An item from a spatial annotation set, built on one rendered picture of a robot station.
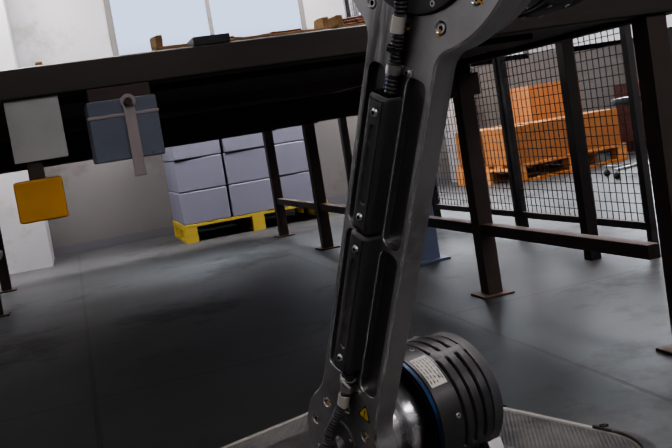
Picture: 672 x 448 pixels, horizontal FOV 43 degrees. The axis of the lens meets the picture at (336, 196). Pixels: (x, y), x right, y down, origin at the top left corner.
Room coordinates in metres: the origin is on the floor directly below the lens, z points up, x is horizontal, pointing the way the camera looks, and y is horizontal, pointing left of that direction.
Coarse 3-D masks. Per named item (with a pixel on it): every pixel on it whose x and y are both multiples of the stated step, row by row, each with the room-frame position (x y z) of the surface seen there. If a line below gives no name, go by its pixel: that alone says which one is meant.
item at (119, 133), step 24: (96, 96) 1.69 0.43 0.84; (120, 96) 1.71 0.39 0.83; (144, 96) 1.71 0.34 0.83; (96, 120) 1.68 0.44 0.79; (120, 120) 1.69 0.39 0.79; (144, 120) 1.70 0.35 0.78; (96, 144) 1.67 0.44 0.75; (120, 144) 1.69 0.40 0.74; (144, 144) 1.70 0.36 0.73; (144, 168) 1.69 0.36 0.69
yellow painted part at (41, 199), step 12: (36, 168) 1.67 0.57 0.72; (36, 180) 1.64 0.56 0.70; (48, 180) 1.64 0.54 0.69; (60, 180) 1.65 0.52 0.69; (24, 192) 1.63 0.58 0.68; (36, 192) 1.63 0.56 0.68; (48, 192) 1.64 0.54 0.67; (60, 192) 1.65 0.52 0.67; (24, 204) 1.63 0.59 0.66; (36, 204) 1.63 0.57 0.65; (48, 204) 1.64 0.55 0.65; (60, 204) 1.65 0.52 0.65; (24, 216) 1.63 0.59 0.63; (36, 216) 1.63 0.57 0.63; (48, 216) 1.64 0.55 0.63; (60, 216) 1.65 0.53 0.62
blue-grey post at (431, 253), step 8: (432, 208) 4.04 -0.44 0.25; (432, 232) 4.03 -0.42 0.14; (432, 240) 4.03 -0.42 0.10; (424, 248) 4.02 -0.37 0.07; (432, 248) 4.03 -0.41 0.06; (424, 256) 4.01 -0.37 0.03; (432, 256) 4.03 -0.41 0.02; (440, 256) 4.06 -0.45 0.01; (448, 256) 4.03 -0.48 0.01; (424, 264) 3.97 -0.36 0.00
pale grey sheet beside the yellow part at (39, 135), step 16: (48, 96) 1.68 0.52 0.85; (16, 112) 1.66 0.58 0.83; (32, 112) 1.67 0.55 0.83; (48, 112) 1.67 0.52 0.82; (16, 128) 1.66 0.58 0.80; (32, 128) 1.66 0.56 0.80; (48, 128) 1.67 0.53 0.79; (16, 144) 1.65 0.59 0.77; (32, 144) 1.66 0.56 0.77; (48, 144) 1.67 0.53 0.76; (64, 144) 1.68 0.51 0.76; (16, 160) 1.65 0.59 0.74; (32, 160) 1.66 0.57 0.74
